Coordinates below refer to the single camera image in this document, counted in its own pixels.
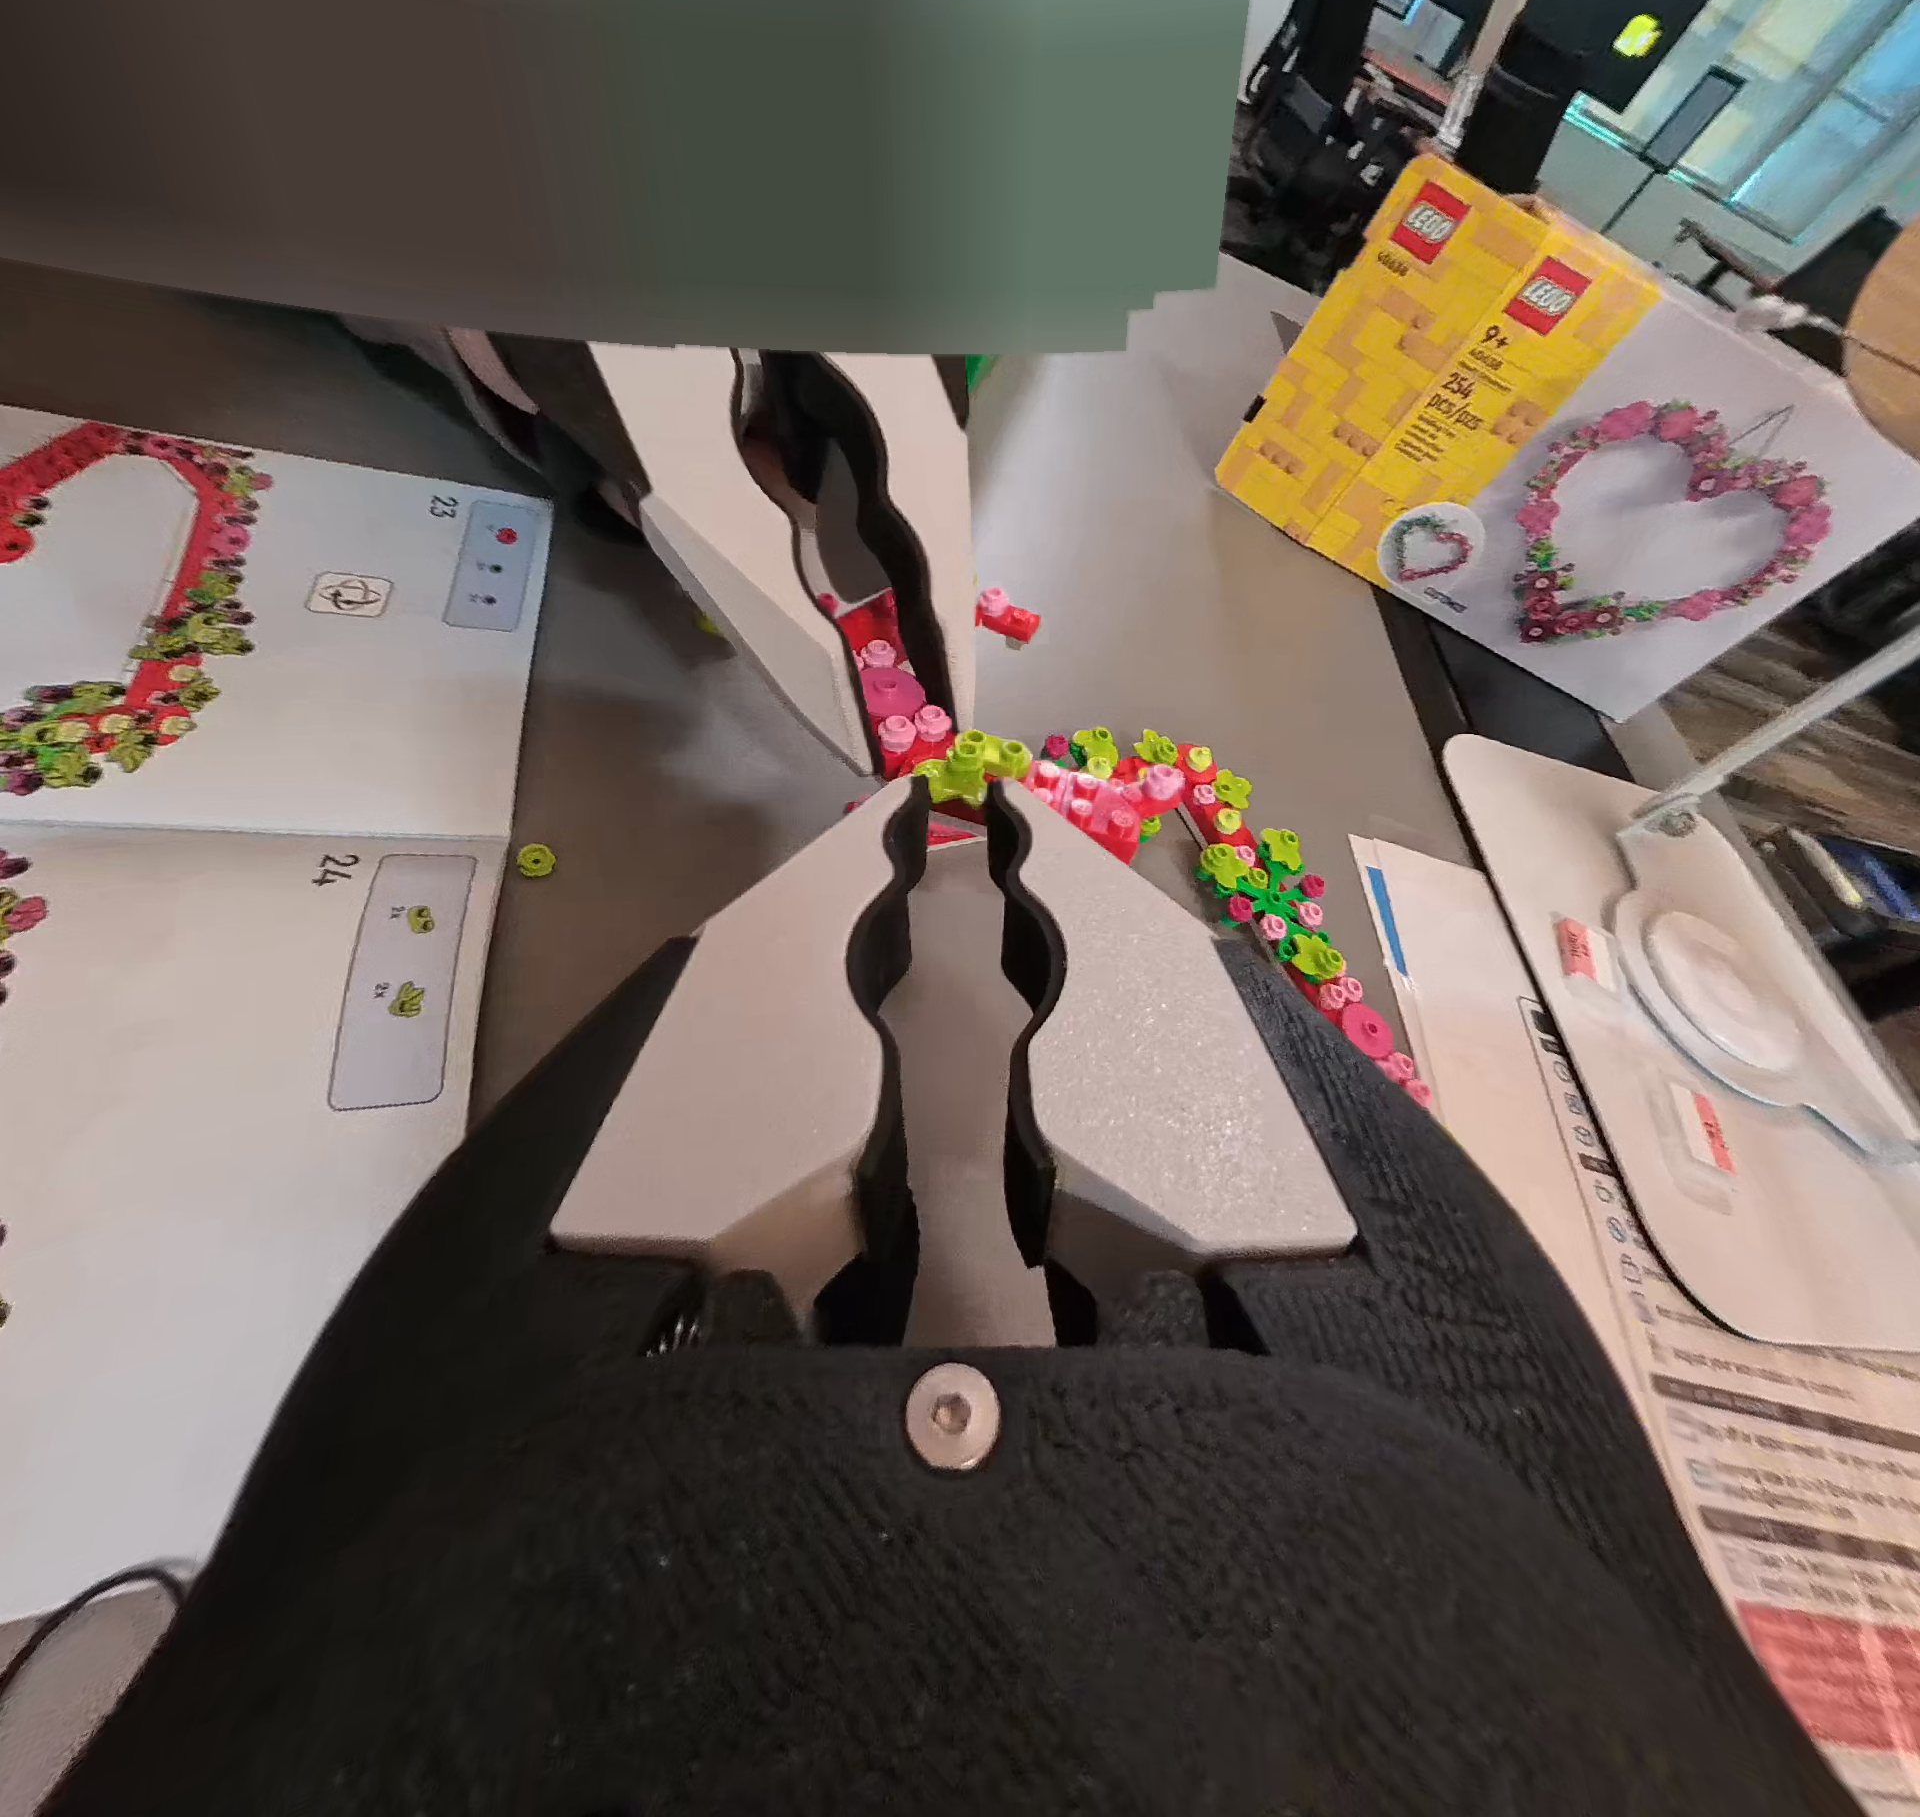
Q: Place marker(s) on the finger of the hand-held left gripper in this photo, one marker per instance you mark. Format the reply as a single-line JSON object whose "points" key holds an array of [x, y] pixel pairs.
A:
{"points": [[931, 497], [674, 439]]}

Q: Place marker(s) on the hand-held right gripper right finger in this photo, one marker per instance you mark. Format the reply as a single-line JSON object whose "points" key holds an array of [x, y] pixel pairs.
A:
{"points": [[1185, 1098]]}

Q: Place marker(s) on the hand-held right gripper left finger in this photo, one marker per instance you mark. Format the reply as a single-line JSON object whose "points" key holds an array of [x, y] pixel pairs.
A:
{"points": [[720, 1098]]}

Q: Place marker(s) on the small red lego heart section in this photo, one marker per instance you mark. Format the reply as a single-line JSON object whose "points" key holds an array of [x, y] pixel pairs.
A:
{"points": [[892, 691]]}

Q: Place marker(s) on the large red lego heart section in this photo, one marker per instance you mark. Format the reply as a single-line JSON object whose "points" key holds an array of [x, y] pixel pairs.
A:
{"points": [[1276, 888]]}

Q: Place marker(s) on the lime lego plate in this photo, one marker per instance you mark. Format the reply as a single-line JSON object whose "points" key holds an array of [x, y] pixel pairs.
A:
{"points": [[969, 771]]}

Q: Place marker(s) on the small red lego piece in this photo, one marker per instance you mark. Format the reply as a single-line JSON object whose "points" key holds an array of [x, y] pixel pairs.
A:
{"points": [[1008, 620]]}

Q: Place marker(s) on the yellow lego box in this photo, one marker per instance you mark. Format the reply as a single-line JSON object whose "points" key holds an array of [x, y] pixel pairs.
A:
{"points": [[1424, 393]]}

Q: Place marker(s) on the lego instruction booklet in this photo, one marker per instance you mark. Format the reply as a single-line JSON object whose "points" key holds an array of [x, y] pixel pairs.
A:
{"points": [[224, 1248]]}

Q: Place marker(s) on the green plastic holder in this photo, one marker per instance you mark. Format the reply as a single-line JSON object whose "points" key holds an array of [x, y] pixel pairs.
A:
{"points": [[978, 372]]}

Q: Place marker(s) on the clear plastic bag with papers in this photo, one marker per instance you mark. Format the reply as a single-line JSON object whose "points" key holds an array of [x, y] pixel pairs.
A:
{"points": [[1769, 1473]]}

